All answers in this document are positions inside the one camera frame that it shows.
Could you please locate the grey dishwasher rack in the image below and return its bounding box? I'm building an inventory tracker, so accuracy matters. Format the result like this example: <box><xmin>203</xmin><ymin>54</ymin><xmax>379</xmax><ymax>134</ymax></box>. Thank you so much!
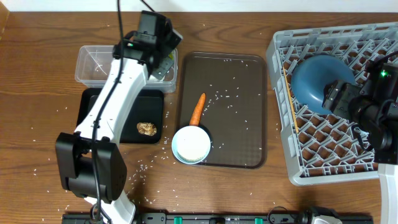
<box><xmin>266</xmin><ymin>22</ymin><xmax>397</xmax><ymax>185</ymax></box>

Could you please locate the left black cable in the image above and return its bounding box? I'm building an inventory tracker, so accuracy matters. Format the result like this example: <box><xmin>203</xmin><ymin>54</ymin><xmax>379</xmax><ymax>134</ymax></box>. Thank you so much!
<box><xmin>90</xmin><ymin>0</ymin><xmax>156</xmax><ymax>224</ymax></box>

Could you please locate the light blue rice bowl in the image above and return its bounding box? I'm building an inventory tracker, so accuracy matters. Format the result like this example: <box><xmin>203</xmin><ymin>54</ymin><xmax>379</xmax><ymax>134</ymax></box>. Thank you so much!
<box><xmin>172</xmin><ymin>126</ymin><xmax>211</xmax><ymax>165</ymax></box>

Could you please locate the clear plastic bin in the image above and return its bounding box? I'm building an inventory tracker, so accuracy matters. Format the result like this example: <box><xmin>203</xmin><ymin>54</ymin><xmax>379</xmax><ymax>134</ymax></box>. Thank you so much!
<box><xmin>75</xmin><ymin>45</ymin><xmax>178</xmax><ymax>93</ymax></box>

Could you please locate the black rectangular tray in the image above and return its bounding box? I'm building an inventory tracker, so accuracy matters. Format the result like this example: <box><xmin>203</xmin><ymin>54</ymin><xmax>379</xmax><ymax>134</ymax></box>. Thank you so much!
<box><xmin>76</xmin><ymin>88</ymin><xmax>164</xmax><ymax>144</ymax></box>

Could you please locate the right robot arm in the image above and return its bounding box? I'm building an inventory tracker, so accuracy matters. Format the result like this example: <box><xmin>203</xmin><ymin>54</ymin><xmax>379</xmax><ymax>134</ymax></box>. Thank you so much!
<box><xmin>322</xmin><ymin>51</ymin><xmax>397</xmax><ymax>223</ymax></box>

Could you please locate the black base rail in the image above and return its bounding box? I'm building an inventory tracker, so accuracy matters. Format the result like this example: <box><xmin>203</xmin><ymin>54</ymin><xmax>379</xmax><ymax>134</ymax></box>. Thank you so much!
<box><xmin>62</xmin><ymin>213</ymin><xmax>374</xmax><ymax>224</ymax></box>

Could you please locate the brown food scrap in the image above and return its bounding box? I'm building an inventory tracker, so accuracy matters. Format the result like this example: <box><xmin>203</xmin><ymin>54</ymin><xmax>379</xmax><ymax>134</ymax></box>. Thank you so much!
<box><xmin>137</xmin><ymin>123</ymin><xmax>157</xmax><ymax>136</ymax></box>

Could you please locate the blue plate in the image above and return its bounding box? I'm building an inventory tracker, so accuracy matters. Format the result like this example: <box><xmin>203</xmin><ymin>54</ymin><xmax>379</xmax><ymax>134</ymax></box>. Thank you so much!
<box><xmin>291</xmin><ymin>55</ymin><xmax>355</xmax><ymax>115</ymax></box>

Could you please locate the orange carrot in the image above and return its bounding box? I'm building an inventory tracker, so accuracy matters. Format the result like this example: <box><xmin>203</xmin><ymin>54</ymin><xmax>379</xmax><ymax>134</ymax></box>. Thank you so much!
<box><xmin>189</xmin><ymin>93</ymin><xmax>206</xmax><ymax>126</ymax></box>

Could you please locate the brown serving tray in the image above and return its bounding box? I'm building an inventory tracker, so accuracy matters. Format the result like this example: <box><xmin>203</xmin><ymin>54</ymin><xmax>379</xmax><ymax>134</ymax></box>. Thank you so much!
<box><xmin>176</xmin><ymin>52</ymin><xmax>267</xmax><ymax>169</ymax></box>

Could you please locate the wooden chopstick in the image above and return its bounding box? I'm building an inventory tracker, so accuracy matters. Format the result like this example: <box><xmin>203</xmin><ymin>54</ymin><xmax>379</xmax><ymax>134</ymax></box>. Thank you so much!
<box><xmin>282</xmin><ymin>66</ymin><xmax>299</xmax><ymax>135</ymax></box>

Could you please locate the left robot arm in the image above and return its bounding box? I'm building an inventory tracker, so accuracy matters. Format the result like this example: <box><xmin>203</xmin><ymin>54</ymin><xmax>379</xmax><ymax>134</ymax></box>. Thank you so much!
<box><xmin>55</xmin><ymin>11</ymin><xmax>183</xmax><ymax>223</ymax></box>

